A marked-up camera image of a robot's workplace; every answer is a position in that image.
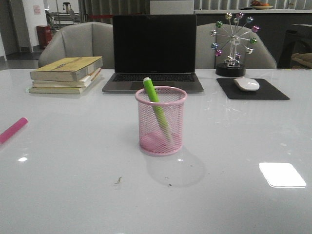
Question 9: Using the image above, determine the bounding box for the green marker pen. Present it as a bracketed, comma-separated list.
[142, 77, 173, 142]

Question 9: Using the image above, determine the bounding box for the pink marker pen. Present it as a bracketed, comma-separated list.
[0, 117, 28, 145]

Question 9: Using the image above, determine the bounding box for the pink mesh pen holder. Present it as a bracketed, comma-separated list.
[135, 86, 187, 156]

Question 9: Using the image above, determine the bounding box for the grey open laptop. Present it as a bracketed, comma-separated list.
[102, 14, 203, 93]

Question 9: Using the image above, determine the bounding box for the middle white book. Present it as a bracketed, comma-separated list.
[32, 68, 101, 88]

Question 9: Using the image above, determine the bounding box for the right grey armchair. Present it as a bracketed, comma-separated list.
[195, 23, 277, 69]

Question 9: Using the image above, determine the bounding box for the grey armchair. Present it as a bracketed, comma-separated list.
[38, 22, 115, 69]
[195, 23, 277, 69]

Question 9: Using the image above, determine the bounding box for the top yellow book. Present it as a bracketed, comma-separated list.
[30, 57, 103, 81]

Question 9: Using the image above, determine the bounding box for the white computer mouse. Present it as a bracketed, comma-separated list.
[234, 77, 260, 92]

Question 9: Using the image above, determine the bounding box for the left grey armchair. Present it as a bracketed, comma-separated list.
[38, 22, 115, 69]

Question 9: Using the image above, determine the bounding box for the black mouse pad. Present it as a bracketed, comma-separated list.
[216, 78, 290, 100]

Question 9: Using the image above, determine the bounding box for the ferris wheel desk ornament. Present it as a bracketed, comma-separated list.
[210, 11, 257, 78]

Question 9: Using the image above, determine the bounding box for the bottom pale book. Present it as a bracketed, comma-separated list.
[28, 74, 101, 94]

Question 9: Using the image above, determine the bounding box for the red bin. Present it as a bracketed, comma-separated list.
[36, 25, 52, 49]

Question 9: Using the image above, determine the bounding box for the fruit bowl on counter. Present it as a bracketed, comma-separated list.
[251, 0, 273, 10]

